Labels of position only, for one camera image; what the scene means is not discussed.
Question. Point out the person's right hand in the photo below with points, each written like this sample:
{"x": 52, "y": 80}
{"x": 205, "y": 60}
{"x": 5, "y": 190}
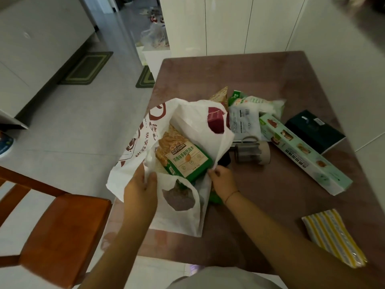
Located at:
{"x": 224, "y": 183}

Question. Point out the person's left hand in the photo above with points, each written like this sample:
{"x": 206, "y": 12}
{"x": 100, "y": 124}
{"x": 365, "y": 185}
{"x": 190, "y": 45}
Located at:
{"x": 141, "y": 195}

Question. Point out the white plastic shopping bag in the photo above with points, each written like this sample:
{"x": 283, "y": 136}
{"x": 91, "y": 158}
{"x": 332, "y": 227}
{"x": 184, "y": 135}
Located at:
{"x": 132, "y": 177}

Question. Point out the green black pack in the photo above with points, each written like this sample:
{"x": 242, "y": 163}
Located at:
{"x": 224, "y": 159}

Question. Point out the grey purple cloth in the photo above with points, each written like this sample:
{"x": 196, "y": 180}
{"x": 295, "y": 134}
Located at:
{"x": 179, "y": 198}

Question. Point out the glass jar beige lid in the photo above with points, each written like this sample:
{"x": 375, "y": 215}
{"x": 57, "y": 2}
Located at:
{"x": 249, "y": 151}

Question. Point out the green bread snack bag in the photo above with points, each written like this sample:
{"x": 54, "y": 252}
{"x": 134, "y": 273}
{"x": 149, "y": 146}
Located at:
{"x": 186, "y": 159}

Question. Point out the white labelled pouch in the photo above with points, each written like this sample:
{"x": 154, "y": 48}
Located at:
{"x": 243, "y": 123}

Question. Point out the magenta beige snack bag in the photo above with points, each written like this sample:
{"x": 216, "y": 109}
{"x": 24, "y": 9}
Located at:
{"x": 216, "y": 118}

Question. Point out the long light green box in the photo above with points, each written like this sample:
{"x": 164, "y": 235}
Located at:
{"x": 303, "y": 153}

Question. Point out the green white cotton pack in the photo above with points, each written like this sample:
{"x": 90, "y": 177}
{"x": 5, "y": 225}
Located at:
{"x": 261, "y": 103}

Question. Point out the dark green box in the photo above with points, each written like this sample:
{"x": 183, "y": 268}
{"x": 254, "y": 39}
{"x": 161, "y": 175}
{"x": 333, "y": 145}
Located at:
{"x": 315, "y": 132}

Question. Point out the person's left forearm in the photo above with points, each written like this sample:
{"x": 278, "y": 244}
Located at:
{"x": 114, "y": 258}

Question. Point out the person's right forearm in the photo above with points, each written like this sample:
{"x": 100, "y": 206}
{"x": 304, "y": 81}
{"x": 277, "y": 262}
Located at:
{"x": 300, "y": 252}

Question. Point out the person's grey shirt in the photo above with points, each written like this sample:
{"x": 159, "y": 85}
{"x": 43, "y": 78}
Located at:
{"x": 225, "y": 279}

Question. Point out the clear plastic bag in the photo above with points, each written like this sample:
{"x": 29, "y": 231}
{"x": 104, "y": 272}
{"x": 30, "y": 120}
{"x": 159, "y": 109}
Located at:
{"x": 155, "y": 36}

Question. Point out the orange wooden chair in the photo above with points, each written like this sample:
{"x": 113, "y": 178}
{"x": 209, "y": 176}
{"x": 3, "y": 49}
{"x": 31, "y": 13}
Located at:
{"x": 66, "y": 231}

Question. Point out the reddish brown table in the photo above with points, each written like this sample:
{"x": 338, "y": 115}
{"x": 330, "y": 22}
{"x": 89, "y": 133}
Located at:
{"x": 240, "y": 72}

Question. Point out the small green floor mat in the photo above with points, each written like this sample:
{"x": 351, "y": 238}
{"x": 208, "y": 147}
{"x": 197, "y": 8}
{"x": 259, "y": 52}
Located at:
{"x": 146, "y": 78}

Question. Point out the white square box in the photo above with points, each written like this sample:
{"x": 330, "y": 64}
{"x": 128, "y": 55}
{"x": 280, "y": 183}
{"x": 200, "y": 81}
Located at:
{"x": 155, "y": 60}

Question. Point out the large green floor mat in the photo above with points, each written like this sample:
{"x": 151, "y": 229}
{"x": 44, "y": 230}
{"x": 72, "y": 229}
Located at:
{"x": 87, "y": 67}

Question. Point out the white orange blue bucket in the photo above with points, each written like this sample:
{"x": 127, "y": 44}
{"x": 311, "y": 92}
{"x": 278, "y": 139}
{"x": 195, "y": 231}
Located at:
{"x": 5, "y": 144}

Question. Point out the white door cabinet row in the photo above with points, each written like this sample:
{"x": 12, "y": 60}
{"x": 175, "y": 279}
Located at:
{"x": 228, "y": 27}

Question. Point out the white counter unit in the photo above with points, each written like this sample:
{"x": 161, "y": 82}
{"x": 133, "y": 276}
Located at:
{"x": 346, "y": 81}

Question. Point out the white sideboard cabinet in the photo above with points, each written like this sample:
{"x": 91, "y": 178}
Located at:
{"x": 39, "y": 48}

